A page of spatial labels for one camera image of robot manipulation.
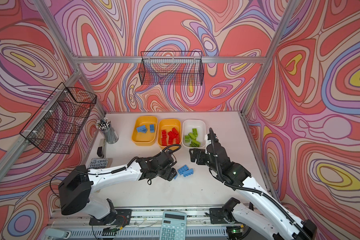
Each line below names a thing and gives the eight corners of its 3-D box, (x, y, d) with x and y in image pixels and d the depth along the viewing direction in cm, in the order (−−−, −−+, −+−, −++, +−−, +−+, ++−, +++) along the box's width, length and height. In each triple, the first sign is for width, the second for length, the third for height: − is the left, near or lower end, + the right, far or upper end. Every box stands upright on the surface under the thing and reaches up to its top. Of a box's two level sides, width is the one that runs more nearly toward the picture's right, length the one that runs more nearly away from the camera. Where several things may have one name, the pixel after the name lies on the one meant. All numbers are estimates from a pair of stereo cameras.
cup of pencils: (105, 143, 103) (93, 127, 89) (109, 134, 108) (98, 117, 95) (116, 143, 103) (107, 127, 89) (120, 134, 108) (111, 117, 95)
